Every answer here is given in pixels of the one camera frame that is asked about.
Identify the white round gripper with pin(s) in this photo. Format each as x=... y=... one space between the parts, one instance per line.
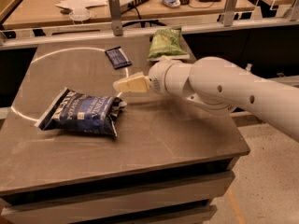
x=158 y=75

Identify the blue rxbar blueberry wrapper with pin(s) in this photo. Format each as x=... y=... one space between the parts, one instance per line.
x=117 y=58

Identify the green chip bag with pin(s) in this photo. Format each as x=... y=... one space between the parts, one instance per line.
x=166 y=43

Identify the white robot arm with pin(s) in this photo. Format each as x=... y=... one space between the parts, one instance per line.
x=219 y=86

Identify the blue potato chip bag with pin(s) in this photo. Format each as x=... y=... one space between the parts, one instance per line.
x=78 y=112

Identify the grey power strip box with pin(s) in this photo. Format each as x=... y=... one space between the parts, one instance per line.
x=126 y=5

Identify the blue white face mask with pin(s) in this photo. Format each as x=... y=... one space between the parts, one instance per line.
x=171 y=3

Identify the white papers on desk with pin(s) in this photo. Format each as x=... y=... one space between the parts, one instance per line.
x=81 y=3

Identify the grey drawer cabinet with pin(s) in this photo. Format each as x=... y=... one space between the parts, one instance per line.
x=180 y=195

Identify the grey metal post left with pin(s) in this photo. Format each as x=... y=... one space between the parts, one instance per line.
x=115 y=14

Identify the grey metal post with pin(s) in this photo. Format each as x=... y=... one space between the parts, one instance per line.
x=229 y=13
x=115 y=14

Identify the grey metal post right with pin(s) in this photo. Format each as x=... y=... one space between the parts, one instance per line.
x=229 y=13

